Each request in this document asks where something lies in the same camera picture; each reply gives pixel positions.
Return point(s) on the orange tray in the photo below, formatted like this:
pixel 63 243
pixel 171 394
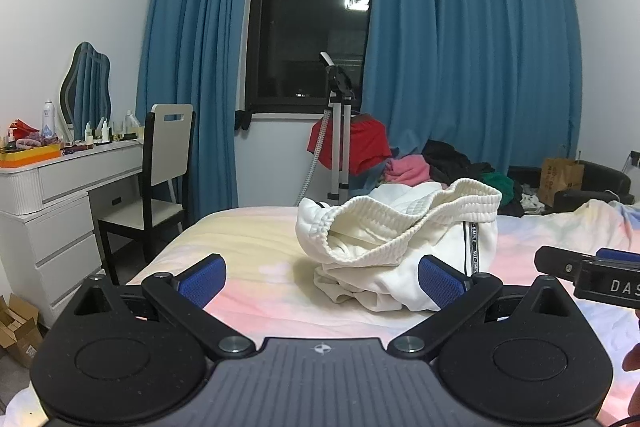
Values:
pixel 30 155

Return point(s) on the person's right hand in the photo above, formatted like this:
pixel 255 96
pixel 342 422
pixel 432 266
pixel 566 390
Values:
pixel 635 377

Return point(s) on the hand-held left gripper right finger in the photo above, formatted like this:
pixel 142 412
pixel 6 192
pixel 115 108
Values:
pixel 442 283

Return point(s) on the red packet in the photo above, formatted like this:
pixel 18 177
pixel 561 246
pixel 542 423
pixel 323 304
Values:
pixel 22 128

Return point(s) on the white vanity desk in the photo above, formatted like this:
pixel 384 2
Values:
pixel 65 217

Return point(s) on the brown paper bag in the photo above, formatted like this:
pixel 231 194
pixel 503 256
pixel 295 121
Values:
pixel 560 179

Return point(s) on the dark window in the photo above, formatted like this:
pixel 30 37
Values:
pixel 300 17

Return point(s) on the row of cosmetic bottles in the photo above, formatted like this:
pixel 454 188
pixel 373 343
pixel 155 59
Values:
pixel 107 132

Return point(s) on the white spray bottle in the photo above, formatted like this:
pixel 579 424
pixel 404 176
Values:
pixel 48 119

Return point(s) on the pastel tie-dye bed cover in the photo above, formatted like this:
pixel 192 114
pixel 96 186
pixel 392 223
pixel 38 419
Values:
pixel 250 232

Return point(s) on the black sofa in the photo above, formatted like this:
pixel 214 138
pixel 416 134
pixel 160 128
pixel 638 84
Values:
pixel 600 179

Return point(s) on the garment steamer stand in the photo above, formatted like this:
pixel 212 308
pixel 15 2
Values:
pixel 340 142

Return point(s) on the pile of black clothes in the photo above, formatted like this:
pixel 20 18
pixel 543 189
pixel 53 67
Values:
pixel 450 157

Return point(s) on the dark wall outlet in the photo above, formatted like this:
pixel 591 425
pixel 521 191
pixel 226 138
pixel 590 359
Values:
pixel 636 158

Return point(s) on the red garment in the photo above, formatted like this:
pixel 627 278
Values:
pixel 367 147

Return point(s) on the white pants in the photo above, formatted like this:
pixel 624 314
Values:
pixel 380 227

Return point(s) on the green garment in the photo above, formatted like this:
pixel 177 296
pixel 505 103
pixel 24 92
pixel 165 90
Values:
pixel 500 184

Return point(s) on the wavy vanity mirror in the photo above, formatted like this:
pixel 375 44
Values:
pixel 90 92

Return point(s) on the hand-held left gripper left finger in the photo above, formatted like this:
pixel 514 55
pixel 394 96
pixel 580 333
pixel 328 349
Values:
pixel 202 281

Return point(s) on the purple knitted headband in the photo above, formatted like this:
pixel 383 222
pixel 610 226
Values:
pixel 37 139

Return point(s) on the cardboard box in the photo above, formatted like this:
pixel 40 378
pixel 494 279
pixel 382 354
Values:
pixel 20 332

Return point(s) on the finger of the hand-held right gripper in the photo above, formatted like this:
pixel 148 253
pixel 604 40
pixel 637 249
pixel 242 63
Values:
pixel 620 254
pixel 557 263

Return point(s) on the black and white chair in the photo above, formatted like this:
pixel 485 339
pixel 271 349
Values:
pixel 167 142

